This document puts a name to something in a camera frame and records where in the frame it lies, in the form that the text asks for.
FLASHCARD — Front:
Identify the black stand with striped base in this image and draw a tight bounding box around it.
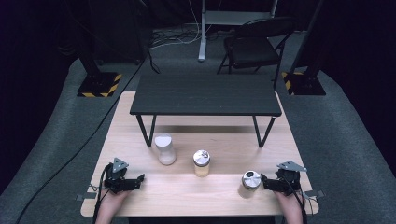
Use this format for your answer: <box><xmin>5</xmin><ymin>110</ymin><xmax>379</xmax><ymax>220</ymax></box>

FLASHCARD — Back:
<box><xmin>73</xmin><ymin>31</ymin><xmax>123</xmax><ymax>98</ymax></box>
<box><xmin>281</xmin><ymin>0</ymin><xmax>327</xmax><ymax>96</ymax></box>

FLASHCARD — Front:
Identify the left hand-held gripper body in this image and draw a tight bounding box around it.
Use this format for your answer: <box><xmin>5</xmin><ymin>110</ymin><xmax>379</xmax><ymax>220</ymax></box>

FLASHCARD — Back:
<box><xmin>104</xmin><ymin>157</ymin><xmax>138</xmax><ymax>194</ymax></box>

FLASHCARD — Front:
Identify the white desk frame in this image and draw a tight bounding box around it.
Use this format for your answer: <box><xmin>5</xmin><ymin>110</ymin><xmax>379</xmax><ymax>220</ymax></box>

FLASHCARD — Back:
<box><xmin>198</xmin><ymin>0</ymin><xmax>279</xmax><ymax>63</ymax></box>

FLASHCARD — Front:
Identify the white-lidded jar of white powder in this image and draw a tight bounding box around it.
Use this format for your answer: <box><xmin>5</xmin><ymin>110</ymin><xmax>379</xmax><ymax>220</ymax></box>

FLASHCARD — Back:
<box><xmin>154</xmin><ymin>133</ymin><xmax>177</xmax><ymax>166</ymax></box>

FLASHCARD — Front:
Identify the grey tape strip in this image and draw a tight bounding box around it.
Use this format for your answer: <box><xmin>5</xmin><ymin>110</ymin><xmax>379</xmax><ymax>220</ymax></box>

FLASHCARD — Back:
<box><xmin>304</xmin><ymin>189</ymin><xmax>325</xmax><ymax>200</ymax></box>
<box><xmin>76</xmin><ymin>191</ymin><xmax>98</xmax><ymax>202</ymax></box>

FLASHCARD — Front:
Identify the black equipment cabinet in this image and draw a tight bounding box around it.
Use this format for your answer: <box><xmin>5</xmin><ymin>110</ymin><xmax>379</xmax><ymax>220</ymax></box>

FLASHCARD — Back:
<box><xmin>87</xmin><ymin>0</ymin><xmax>153</xmax><ymax>63</ymax></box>

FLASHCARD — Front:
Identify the long black floor cable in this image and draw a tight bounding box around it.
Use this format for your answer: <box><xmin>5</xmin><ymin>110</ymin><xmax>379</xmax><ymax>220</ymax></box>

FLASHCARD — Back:
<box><xmin>14</xmin><ymin>46</ymin><xmax>162</xmax><ymax>224</ymax></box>

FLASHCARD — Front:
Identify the person's right hand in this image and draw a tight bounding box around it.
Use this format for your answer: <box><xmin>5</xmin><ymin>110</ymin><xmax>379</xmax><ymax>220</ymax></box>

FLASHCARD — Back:
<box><xmin>274</xmin><ymin>189</ymin><xmax>302</xmax><ymax>213</ymax></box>

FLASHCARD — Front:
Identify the bundle of floor cables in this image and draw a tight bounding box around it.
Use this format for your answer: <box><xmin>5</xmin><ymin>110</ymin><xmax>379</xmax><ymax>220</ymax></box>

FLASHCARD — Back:
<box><xmin>148</xmin><ymin>26</ymin><xmax>204</xmax><ymax>50</ymax></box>

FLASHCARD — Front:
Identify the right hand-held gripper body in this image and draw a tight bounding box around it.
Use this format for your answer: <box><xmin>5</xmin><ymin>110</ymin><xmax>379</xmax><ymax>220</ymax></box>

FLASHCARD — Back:
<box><xmin>274</xmin><ymin>161</ymin><xmax>307</xmax><ymax>196</ymax></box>

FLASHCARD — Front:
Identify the right hand-held gripper cable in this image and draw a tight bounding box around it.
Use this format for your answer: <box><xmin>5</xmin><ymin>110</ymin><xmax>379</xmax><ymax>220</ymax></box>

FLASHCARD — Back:
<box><xmin>286</xmin><ymin>176</ymin><xmax>314</xmax><ymax>224</ymax></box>

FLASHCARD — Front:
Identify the thin grey wire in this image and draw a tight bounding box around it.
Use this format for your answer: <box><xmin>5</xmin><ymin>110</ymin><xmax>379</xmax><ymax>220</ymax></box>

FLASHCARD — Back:
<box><xmin>88</xmin><ymin>184</ymin><xmax>106</xmax><ymax>195</ymax></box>

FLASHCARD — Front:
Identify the person's dark clothing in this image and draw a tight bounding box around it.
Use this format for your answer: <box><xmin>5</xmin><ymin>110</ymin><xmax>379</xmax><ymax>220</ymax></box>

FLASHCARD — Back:
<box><xmin>128</xmin><ymin>216</ymin><xmax>276</xmax><ymax>224</ymax></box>

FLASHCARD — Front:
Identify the black folding chair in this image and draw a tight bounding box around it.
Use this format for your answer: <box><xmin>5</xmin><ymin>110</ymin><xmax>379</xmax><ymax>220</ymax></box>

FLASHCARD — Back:
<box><xmin>217</xmin><ymin>17</ymin><xmax>297</xmax><ymax>90</ymax></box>

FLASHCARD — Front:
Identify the person's left hand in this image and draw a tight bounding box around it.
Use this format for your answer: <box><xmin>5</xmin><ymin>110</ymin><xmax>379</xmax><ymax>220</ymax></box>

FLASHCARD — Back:
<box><xmin>102</xmin><ymin>189</ymin><xmax>131</xmax><ymax>213</ymax></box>

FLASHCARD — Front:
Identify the black raised shelf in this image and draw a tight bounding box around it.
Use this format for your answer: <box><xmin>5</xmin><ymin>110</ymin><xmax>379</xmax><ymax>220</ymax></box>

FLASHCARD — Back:
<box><xmin>129</xmin><ymin>73</ymin><xmax>283</xmax><ymax>148</ymax></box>

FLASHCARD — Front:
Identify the metal-lidded jar of pale powder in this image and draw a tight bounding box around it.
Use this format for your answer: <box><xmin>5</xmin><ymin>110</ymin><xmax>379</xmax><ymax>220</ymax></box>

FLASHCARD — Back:
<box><xmin>237</xmin><ymin>170</ymin><xmax>262</xmax><ymax>200</ymax></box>

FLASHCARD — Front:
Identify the hand-held gripper cable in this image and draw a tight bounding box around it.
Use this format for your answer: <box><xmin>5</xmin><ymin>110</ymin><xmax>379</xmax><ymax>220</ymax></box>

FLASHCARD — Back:
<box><xmin>286</xmin><ymin>176</ymin><xmax>314</xmax><ymax>224</ymax></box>
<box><xmin>92</xmin><ymin>163</ymin><xmax>113</xmax><ymax>224</ymax></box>

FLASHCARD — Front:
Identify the metal-lidded jar of yellow powder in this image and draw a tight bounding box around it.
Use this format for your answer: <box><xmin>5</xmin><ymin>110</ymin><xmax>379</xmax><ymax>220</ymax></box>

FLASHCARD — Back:
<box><xmin>192</xmin><ymin>149</ymin><xmax>211</xmax><ymax>178</ymax></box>

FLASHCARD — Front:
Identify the left hand-held gripper cable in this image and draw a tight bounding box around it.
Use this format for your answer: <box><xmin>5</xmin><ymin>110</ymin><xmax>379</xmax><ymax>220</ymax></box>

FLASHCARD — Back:
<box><xmin>92</xmin><ymin>163</ymin><xmax>113</xmax><ymax>224</ymax></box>

